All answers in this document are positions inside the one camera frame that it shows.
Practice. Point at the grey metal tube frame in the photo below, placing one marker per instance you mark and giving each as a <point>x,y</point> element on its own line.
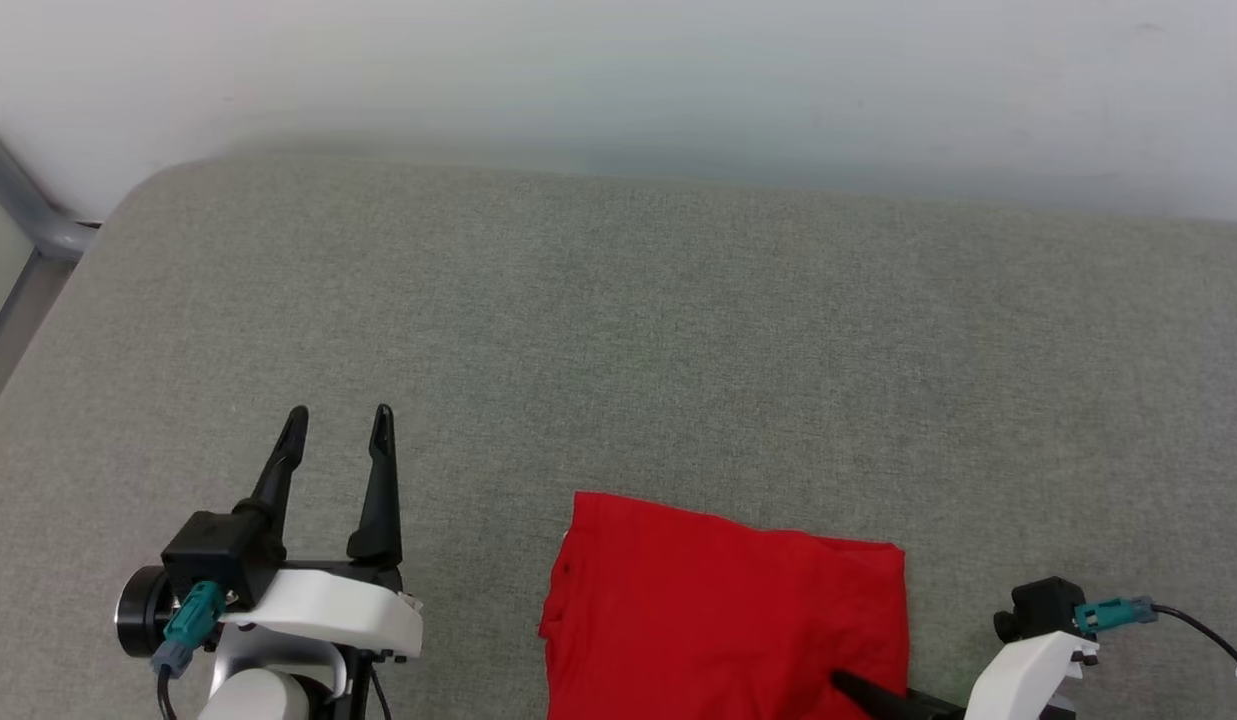
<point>48,235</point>

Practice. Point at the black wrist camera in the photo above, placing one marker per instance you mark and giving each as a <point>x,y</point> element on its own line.
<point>1043,605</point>
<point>218,550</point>

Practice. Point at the teal camera connector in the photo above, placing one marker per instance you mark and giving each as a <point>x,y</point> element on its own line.
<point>1113,614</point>
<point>193,620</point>

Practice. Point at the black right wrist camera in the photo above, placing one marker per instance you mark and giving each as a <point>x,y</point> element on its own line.
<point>1043,605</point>

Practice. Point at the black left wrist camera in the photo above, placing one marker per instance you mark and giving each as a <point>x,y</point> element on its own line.
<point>218,550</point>

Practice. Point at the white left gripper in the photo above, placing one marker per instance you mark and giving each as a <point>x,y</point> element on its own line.
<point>338,605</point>

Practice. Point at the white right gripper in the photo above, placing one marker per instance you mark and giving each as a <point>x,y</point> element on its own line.
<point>1028,680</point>

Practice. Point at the teal left camera connector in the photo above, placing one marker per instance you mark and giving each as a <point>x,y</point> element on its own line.
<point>193,620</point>

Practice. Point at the red garment with white sleeves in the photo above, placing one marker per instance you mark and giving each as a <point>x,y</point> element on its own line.
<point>718,620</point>

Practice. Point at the teal right camera connector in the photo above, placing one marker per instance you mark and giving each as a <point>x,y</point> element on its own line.
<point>1113,614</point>

